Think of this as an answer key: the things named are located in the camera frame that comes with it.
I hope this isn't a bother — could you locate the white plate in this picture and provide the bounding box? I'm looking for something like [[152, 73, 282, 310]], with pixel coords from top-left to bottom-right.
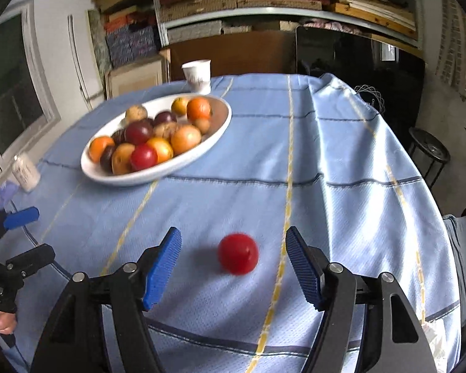
[[80, 94, 233, 187]]

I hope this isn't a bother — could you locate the white wall rod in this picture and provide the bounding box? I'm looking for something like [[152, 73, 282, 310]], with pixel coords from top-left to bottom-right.
[[68, 13, 94, 104]]

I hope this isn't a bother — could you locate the purple plum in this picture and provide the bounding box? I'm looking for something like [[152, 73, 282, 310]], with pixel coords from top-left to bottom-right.
[[125, 120, 154, 145], [154, 111, 178, 126]]

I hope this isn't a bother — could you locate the black spiral print bag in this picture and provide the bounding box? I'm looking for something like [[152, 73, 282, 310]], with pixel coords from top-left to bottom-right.
[[353, 83, 386, 115]]

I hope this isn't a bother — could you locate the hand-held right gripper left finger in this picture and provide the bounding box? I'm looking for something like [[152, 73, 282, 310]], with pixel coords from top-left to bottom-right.
[[30, 226, 182, 373]]

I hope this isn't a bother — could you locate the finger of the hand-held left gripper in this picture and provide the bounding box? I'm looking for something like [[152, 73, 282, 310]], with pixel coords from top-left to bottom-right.
[[0, 207, 40, 242], [6, 243, 56, 280]]

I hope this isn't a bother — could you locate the brown wooden board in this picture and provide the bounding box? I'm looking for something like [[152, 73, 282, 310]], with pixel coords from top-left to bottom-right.
[[160, 31, 298, 82]]

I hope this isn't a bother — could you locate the blue checked tablecloth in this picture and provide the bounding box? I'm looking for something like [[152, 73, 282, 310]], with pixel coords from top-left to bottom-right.
[[0, 73, 463, 373]]

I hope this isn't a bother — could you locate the white metal shelf unit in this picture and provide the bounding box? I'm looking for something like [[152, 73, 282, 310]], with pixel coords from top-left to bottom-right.
[[149, 0, 426, 51]]

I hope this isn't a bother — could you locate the crumpled white tissue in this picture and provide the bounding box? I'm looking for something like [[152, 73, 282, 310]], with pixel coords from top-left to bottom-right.
[[421, 316, 449, 362]]

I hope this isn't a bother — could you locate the pink cloth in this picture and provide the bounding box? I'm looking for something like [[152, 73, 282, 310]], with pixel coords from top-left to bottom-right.
[[301, 19, 352, 32]]

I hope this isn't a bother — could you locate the person's left hand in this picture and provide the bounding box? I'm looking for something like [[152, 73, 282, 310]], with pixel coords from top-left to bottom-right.
[[0, 311, 18, 335]]

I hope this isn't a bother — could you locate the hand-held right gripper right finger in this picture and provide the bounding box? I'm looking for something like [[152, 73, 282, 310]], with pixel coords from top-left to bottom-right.
[[285, 226, 437, 373]]

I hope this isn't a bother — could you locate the tan round fruit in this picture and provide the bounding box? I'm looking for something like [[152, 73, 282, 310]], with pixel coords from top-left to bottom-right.
[[171, 125, 203, 155], [125, 105, 148, 124], [153, 122, 179, 139]]

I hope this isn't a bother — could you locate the stack of blue patterned boxes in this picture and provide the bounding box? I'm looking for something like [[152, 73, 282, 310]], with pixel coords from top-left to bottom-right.
[[106, 27, 162, 68]]

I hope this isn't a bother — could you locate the white framed window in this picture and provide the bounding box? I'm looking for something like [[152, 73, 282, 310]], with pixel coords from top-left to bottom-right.
[[0, 2, 61, 179]]

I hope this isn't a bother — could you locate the mandarin orange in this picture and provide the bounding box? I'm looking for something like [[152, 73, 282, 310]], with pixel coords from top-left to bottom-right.
[[89, 136, 115, 164], [186, 97, 212, 122]]

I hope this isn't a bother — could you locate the light blue cloth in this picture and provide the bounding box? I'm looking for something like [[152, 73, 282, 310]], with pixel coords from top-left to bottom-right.
[[0, 182, 18, 203]]

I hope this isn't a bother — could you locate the orange patterned box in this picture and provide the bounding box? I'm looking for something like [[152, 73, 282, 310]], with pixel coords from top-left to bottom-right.
[[103, 15, 156, 34]]

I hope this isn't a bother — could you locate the smooth small orange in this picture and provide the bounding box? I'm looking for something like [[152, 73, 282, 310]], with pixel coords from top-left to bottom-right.
[[171, 97, 190, 116], [147, 137, 174, 164]]

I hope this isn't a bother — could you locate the green patterned panel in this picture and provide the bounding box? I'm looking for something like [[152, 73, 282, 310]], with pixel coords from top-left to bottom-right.
[[87, 8, 113, 74]]

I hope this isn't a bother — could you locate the red cherry tomato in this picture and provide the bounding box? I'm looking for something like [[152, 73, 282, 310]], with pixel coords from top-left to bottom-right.
[[130, 145, 158, 172], [218, 233, 259, 276]]

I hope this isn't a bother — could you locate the yellow orange round fruit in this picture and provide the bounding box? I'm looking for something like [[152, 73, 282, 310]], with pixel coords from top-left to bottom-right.
[[111, 143, 136, 175]]

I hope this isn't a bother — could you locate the cream picture frame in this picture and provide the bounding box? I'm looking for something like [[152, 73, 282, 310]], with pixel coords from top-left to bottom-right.
[[105, 55, 169, 99]]

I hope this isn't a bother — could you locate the white paper cup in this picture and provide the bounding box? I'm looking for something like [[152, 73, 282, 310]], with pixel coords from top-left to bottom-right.
[[181, 59, 212, 94]]

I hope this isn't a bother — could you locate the cream beverage can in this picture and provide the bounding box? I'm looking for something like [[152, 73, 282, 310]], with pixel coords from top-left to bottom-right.
[[11, 153, 42, 193]]

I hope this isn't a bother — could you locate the black round stool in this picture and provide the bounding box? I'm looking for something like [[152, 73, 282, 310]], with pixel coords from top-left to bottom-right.
[[407, 126, 451, 189]]

